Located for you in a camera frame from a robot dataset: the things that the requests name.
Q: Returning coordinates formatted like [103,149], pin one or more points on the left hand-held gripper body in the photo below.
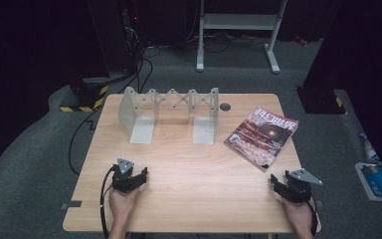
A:
[125,166]

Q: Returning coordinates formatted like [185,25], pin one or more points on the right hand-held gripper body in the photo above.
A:
[300,186]

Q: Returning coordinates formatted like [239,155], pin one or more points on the white expandable bookend rack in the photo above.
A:
[142,131]

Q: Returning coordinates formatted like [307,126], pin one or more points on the red and blue magazine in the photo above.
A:
[262,136]

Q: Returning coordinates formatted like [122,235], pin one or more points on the person's right hand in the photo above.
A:
[297,212]

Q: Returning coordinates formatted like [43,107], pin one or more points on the grey tape strip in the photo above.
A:
[72,204]

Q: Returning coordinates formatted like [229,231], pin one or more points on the black yellow striped base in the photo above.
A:
[86,96]

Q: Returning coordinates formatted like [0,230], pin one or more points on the black stand with yellow mark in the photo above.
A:
[321,103]

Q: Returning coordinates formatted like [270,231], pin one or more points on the small red object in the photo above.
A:
[301,40]

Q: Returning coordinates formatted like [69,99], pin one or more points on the white metal stand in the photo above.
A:
[238,21]

